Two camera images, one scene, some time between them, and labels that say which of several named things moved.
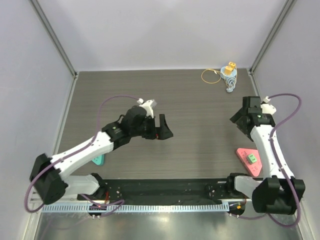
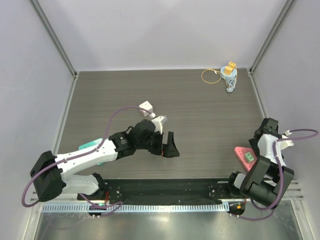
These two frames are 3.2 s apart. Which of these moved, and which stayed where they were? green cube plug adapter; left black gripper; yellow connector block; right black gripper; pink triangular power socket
Moved: right black gripper; green cube plug adapter; left black gripper
Stayed: pink triangular power socket; yellow connector block
